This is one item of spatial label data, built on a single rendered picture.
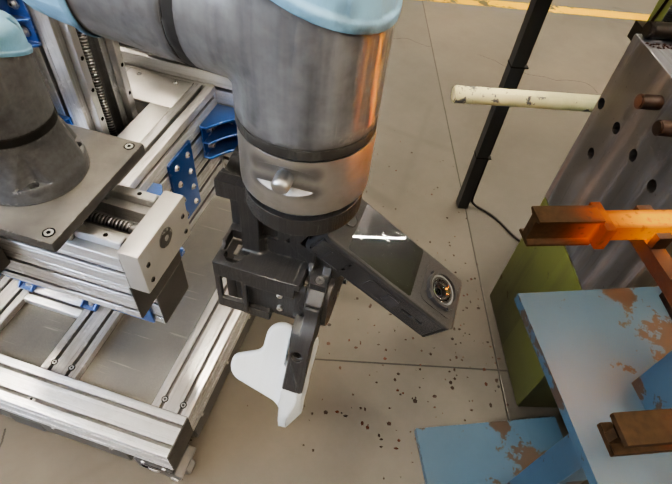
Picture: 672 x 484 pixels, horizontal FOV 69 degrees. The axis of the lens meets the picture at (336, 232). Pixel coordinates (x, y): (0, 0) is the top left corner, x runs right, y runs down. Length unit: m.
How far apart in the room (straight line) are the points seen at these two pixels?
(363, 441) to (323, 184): 1.20
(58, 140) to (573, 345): 0.82
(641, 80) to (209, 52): 0.98
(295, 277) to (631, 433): 0.32
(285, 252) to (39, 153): 0.49
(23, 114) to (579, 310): 0.87
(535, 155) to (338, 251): 2.09
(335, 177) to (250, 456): 1.19
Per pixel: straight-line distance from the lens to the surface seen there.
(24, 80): 0.72
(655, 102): 1.06
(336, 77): 0.21
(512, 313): 1.57
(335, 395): 1.45
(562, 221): 0.62
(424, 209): 1.92
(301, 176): 0.25
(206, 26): 0.23
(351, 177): 0.26
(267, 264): 0.33
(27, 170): 0.78
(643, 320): 0.99
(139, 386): 1.28
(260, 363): 0.38
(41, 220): 0.77
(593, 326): 0.93
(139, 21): 0.25
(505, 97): 1.41
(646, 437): 0.52
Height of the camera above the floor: 1.34
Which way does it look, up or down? 49 degrees down
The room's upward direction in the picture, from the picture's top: 7 degrees clockwise
